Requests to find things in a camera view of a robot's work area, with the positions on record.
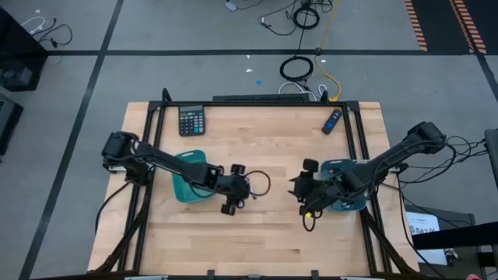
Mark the black cable with white plug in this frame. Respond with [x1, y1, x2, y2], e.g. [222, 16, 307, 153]
[259, 9, 299, 37]

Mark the black desk calculator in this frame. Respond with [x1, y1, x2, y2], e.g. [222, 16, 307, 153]
[177, 104, 206, 138]

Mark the coiled black floor cable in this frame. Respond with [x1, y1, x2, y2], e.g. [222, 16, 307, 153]
[291, 5, 321, 30]
[279, 55, 314, 83]

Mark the white floor cable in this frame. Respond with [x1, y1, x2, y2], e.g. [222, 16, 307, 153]
[277, 81, 328, 102]

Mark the teal plastic bin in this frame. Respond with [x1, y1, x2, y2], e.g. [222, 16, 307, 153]
[171, 149, 216, 204]
[319, 158, 367, 213]

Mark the black remote control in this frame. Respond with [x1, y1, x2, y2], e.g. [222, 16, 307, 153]
[321, 108, 344, 135]

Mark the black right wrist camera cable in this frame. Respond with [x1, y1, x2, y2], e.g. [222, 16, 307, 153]
[302, 209, 324, 233]

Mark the yellow cable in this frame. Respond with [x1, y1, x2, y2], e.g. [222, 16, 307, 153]
[314, 0, 342, 103]

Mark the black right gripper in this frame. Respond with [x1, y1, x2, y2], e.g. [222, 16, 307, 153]
[288, 158, 351, 217]

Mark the black mat with orange stripes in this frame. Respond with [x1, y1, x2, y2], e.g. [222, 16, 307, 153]
[403, 0, 498, 55]

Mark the white printed label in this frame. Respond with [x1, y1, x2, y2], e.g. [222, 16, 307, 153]
[404, 211, 441, 236]

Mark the loose black floor cable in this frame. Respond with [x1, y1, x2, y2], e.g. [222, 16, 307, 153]
[30, 17, 74, 50]

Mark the black left wrist camera cable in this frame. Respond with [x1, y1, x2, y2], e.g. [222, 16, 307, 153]
[244, 170, 272, 198]

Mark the black shelf bar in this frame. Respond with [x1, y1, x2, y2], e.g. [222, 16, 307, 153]
[410, 220, 498, 250]

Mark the black equipment case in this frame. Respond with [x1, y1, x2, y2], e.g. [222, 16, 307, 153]
[0, 93, 24, 156]

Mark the black cabinet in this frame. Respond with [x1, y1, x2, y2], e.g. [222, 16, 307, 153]
[0, 6, 49, 93]

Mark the white charger cable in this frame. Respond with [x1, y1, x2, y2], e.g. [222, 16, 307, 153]
[19, 16, 46, 36]

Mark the white box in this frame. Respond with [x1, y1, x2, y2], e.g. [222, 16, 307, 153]
[422, 248, 448, 266]

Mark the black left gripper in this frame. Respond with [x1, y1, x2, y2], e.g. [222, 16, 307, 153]
[214, 163, 252, 217]

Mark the black metal table frame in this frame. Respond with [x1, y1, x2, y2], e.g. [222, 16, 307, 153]
[91, 87, 421, 278]

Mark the black cable bundle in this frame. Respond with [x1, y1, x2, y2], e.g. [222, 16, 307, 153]
[398, 135, 489, 186]

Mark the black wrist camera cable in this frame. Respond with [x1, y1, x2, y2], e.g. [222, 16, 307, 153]
[302, 209, 324, 233]
[244, 170, 272, 198]

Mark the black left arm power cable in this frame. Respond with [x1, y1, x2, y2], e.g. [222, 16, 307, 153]
[94, 180, 132, 234]

